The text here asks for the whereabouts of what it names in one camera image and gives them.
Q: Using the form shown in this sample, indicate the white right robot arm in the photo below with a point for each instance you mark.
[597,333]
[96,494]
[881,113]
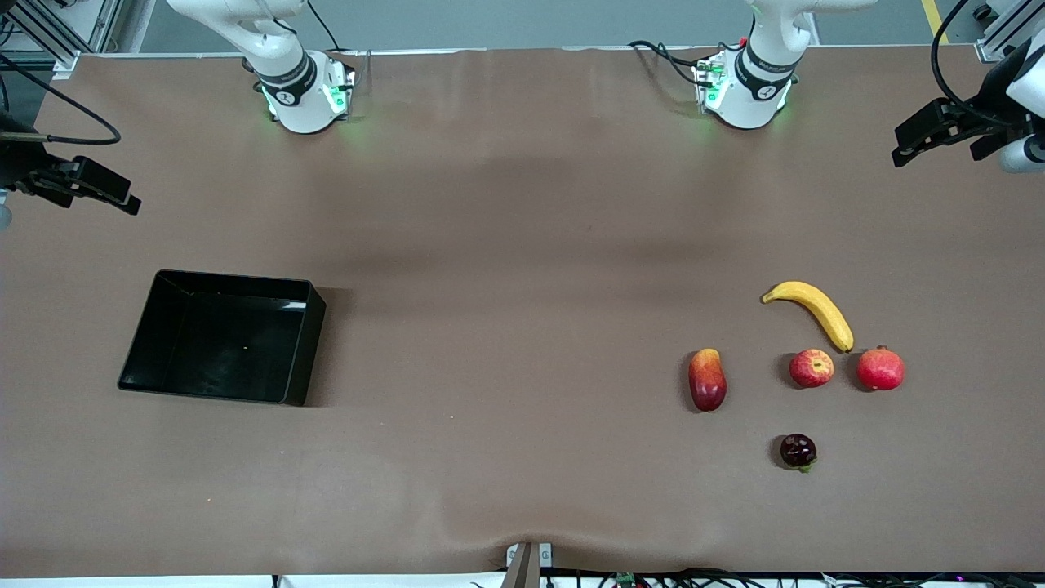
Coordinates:
[302,102]

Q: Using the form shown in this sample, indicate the black plastic box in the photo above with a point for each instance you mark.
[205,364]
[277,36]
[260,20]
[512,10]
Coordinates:
[220,343]

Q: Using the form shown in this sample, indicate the red yellow apple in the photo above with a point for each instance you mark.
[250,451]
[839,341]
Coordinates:
[811,368]

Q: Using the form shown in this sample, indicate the dark purple mangosteen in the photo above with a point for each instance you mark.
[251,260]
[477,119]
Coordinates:
[798,451]

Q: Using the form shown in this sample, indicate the metal table clamp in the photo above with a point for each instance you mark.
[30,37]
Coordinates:
[526,563]

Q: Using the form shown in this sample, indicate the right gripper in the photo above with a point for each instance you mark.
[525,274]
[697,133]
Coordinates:
[16,169]

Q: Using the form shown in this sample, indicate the aluminium frame with struts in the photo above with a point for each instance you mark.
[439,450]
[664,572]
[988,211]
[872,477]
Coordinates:
[49,37]

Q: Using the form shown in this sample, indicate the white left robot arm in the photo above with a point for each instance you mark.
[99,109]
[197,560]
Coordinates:
[747,98]

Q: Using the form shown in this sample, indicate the red yellow mango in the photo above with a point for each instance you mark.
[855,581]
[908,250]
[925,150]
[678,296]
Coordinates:
[707,380]

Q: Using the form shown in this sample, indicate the red pomegranate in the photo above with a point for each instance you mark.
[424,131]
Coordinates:
[881,369]

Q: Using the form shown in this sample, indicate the aluminium frame with caster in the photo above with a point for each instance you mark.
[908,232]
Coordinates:
[1000,33]

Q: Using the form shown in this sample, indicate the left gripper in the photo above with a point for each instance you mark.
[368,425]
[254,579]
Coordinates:
[982,113]

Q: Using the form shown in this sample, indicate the yellow banana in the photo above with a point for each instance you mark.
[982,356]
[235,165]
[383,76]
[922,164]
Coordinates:
[816,306]

